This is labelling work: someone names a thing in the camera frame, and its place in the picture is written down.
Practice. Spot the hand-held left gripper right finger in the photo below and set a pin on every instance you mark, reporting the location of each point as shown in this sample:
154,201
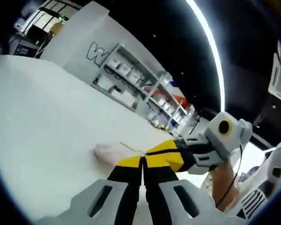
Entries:
178,201

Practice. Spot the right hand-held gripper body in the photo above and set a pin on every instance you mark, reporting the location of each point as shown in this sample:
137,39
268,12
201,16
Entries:
215,138

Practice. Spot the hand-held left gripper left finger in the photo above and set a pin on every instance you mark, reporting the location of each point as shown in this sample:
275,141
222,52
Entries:
100,199

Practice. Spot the small pink object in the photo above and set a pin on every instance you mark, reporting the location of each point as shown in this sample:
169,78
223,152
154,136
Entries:
107,153

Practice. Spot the yellow white device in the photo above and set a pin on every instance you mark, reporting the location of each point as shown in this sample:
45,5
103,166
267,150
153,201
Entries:
160,125

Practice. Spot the row of white storage bins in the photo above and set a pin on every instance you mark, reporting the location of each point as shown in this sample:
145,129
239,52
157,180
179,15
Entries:
162,103

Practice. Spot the grey metal shelf unit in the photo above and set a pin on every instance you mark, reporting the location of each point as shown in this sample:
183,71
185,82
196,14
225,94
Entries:
140,93

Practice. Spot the white ceiling light strip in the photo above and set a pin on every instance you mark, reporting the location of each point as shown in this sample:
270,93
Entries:
215,54

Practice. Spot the white vented panel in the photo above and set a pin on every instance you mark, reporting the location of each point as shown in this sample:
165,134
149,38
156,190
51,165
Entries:
277,79

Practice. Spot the black cabinet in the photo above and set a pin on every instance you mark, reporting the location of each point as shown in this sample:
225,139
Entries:
27,48

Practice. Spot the small black monitor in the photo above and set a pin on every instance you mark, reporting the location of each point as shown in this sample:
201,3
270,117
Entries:
38,34

